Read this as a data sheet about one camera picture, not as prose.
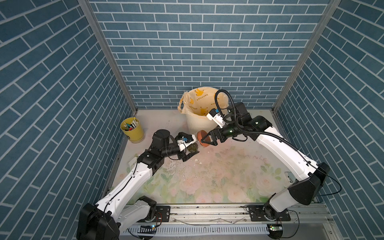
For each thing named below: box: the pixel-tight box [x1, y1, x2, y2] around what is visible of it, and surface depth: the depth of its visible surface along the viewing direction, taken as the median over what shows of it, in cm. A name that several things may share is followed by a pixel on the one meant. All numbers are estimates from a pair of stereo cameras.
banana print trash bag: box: [177, 86, 230, 116], surface depth 93 cm
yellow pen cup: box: [120, 117, 145, 144], surface depth 96 cm
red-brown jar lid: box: [197, 130, 210, 147], surface depth 68 cm
